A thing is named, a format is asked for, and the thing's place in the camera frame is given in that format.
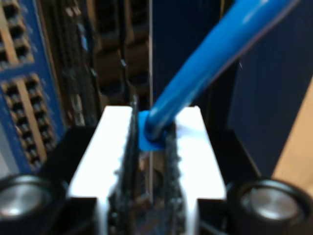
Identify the blue network cable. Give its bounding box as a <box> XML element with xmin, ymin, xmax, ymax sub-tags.
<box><xmin>138</xmin><ymin>0</ymin><xmax>301</xmax><ymax>151</ymax></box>

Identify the black rack server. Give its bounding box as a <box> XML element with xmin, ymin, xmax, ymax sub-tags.
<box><xmin>46</xmin><ymin>0</ymin><xmax>152</xmax><ymax>128</ymax></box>

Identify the blue network switch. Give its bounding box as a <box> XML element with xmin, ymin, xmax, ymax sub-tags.
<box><xmin>0</xmin><ymin>0</ymin><xmax>66</xmax><ymax>172</ymax></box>

